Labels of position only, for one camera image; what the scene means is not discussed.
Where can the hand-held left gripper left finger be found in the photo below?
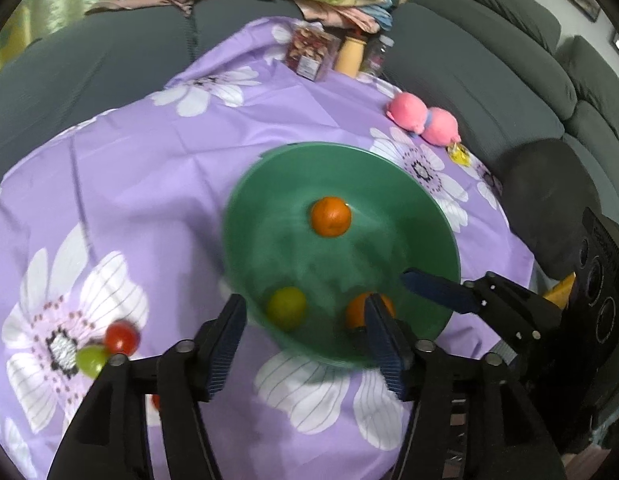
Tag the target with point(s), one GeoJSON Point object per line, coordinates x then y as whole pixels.
{"type": "Point", "coordinates": [224, 345]}

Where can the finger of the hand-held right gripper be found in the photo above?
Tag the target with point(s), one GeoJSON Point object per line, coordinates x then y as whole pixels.
{"type": "Point", "coordinates": [439, 287]}

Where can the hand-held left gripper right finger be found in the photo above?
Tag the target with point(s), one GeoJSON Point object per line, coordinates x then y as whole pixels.
{"type": "Point", "coordinates": [387, 355]}

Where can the orange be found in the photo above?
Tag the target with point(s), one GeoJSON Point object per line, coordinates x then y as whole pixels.
{"type": "Point", "coordinates": [331, 216]}
{"type": "Point", "coordinates": [357, 312]}

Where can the yellow-green lemon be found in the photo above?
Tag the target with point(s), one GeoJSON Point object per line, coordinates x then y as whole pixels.
{"type": "Point", "coordinates": [287, 308]}

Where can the green plastic bowl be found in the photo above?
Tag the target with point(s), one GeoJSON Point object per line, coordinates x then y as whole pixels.
{"type": "Point", "coordinates": [289, 200]}

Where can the red cherry tomato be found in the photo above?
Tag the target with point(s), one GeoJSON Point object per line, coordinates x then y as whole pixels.
{"type": "Point", "coordinates": [121, 337]}
{"type": "Point", "coordinates": [156, 402]}

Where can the dark grey cushion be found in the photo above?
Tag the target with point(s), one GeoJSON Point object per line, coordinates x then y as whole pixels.
{"type": "Point", "coordinates": [544, 200]}

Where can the green mango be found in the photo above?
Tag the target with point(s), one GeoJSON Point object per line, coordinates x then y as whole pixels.
{"type": "Point", "coordinates": [91, 360]}

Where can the small yellow packet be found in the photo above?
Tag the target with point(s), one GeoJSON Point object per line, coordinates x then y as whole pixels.
{"type": "Point", "coordinates": [459, 153]}

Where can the pink plush toy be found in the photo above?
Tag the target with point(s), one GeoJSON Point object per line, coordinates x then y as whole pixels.
{"type": "Point", "coordinates": [407, 110]}

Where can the purple floral tablecloth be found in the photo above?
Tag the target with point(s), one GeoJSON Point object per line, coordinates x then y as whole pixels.
{"type": "Point", "coordinates": [139, 160]}

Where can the clear plastic bottle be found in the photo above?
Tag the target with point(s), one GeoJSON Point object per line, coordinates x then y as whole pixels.
{"type": "Point", "coordinates": [377, 55]}

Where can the yellow bottle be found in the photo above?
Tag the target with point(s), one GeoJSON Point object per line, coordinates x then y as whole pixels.
{"type": "Point", "coordinates": [350, 55]}

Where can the grey sofa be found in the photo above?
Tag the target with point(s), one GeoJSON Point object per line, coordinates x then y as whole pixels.
{"type": "Point", "coordinates": [439, 35]}

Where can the clear box of dried snacks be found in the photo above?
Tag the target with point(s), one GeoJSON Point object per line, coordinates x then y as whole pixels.
{"type": "Point", "coordinates": [312, 50]}

